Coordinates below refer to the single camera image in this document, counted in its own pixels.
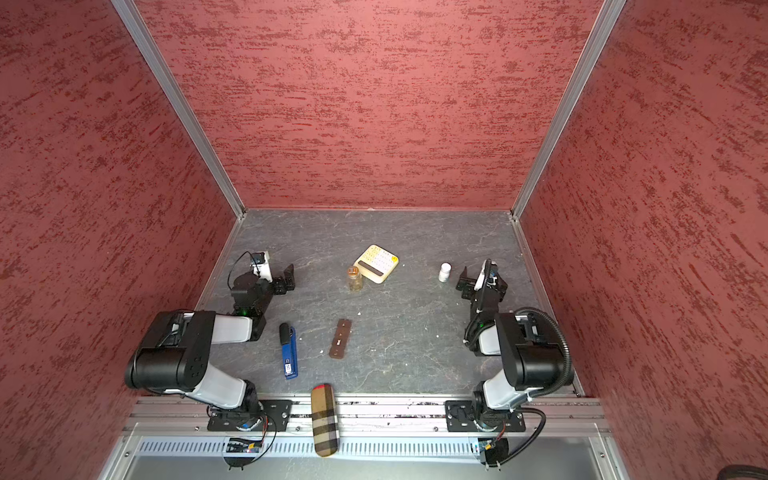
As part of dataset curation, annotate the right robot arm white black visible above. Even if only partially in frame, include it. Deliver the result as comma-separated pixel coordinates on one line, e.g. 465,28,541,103
457,259,574,429

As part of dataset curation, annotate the corner aluminium profile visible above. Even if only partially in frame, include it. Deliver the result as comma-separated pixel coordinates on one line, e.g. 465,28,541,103
510,0,626,222
111,0,247,220

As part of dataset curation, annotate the clear amber pill bottle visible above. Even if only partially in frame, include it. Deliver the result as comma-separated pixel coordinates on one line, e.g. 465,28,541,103
347,266,364,292

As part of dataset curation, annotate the yellow calculator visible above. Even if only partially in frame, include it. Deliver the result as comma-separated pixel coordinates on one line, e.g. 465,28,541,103
354,244,400,284

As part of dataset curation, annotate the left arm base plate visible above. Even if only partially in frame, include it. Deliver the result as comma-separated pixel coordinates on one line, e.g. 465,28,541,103
207,399,293,434

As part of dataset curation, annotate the right corner aluminium profile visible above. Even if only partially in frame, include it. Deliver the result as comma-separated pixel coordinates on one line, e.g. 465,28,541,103
510,0,626,222

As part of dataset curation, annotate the right circuit board with wires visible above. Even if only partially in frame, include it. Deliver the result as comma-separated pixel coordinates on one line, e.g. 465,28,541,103
480,407,547,470

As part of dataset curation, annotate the left corner aluminium profile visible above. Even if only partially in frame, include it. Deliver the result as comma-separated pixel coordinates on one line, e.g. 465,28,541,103
111,0,247,220

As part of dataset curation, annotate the aluminium front rail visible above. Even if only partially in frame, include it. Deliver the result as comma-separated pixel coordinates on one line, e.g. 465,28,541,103
101,394,629,479

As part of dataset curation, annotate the white pill bottle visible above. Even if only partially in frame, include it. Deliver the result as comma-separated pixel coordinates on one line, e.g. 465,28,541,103
438,263,452,283

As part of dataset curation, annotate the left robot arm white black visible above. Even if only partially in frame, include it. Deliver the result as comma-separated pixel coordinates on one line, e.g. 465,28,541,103
124,265,296,416

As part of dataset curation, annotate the brown weekly pill organizer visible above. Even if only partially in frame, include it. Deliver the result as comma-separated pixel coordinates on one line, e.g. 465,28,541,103
329,319,351,360

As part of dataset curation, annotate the circuit board with wires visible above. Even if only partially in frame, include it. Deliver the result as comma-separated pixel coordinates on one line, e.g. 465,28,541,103
223,414,277,470
480,407,547,470

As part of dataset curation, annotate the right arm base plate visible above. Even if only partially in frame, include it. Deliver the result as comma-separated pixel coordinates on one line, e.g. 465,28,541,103
444,400,526,433

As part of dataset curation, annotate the plaid glasses case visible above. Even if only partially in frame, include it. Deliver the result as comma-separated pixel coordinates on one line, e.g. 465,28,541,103
311,384,339,458

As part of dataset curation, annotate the left circuit board with wires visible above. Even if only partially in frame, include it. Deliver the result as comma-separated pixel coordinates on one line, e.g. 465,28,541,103
223,414,277,470

